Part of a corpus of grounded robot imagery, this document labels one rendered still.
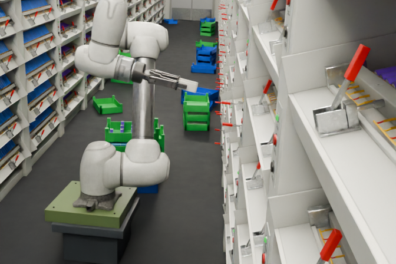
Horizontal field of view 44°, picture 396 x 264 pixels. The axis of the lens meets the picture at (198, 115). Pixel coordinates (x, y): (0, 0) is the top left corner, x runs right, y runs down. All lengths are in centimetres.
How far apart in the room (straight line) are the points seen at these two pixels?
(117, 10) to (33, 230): 132
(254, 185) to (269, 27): 41
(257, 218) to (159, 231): 144
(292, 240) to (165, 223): 195
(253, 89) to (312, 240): 75
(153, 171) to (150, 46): 57
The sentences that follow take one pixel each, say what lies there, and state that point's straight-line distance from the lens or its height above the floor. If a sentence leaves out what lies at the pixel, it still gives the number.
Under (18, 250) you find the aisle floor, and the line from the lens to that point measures 250.
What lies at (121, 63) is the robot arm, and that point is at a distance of 176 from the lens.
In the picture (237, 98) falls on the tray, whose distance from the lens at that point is 210.
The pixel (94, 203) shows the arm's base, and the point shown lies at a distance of 222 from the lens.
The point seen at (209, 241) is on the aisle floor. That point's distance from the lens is 249.
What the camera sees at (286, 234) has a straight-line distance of 72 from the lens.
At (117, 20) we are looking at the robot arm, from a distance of 173.
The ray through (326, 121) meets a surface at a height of 117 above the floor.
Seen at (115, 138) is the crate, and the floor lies 34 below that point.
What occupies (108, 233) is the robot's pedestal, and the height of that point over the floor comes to 18.
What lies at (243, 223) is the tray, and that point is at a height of 56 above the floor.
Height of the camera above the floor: 132
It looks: 18 degrees down
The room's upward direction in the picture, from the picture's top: 3 degrees clockwise
